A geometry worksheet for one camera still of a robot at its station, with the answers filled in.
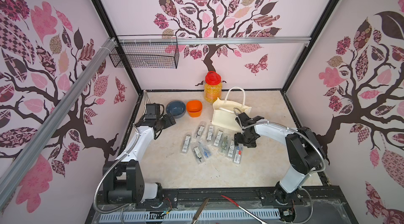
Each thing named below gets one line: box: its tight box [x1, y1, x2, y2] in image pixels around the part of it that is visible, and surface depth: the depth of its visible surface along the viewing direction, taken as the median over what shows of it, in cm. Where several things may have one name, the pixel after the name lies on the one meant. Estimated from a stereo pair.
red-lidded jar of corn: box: [204, 70, 222, 104], surface depth 108 cm
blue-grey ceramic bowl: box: [165, 100, 187, 119], surface depth 106 cm
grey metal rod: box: [190, 197, 211, 224], surface depth 72 cm
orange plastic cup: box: [186, 99, 203, 118], surface depth 106 cm
